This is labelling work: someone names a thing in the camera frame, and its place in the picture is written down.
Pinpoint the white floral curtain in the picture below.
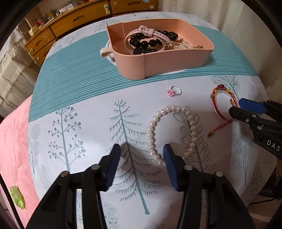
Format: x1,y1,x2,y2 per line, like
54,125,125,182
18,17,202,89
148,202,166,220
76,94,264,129
158,1,281,102

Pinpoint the pink fleece blanket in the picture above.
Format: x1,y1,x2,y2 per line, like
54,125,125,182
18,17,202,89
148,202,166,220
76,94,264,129
1,97,39,226

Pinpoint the gold pearl leaf jewelry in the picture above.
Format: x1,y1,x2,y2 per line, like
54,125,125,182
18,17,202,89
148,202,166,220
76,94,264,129
165,38,204,50

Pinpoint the pink jewelry tray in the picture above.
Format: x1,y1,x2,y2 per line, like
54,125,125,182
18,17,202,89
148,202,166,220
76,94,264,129
100,19,214,80

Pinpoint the green plastic wrapper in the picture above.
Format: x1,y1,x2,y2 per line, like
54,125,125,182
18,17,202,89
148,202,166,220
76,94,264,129
10,186,26,209

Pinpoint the pink watch band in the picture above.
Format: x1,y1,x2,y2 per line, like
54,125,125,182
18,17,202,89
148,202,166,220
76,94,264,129
124,25,171,54

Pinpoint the pink stone ring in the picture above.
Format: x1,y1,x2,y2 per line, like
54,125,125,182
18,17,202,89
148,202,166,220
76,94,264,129
167,85,183,97

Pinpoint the tree-print tablecloth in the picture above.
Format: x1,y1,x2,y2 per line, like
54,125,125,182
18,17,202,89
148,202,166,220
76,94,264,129
28,12,276,228

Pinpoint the lace-covered cabinet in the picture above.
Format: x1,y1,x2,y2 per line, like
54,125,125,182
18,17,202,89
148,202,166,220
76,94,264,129
0,29,40,117

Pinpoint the red cord bracelet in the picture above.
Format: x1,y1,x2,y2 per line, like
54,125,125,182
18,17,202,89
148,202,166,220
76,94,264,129
208,84,240,137

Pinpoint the black bead bracelet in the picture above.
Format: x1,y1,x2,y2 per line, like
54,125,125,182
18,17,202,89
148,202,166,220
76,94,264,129
128,30,179,49

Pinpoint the wooden desk with drawers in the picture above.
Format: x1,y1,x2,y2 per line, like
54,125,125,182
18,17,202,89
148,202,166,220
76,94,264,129
24,1,157,65

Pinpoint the white pearl necklace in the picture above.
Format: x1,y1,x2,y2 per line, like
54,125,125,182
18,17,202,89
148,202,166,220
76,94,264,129
147,105,197,166

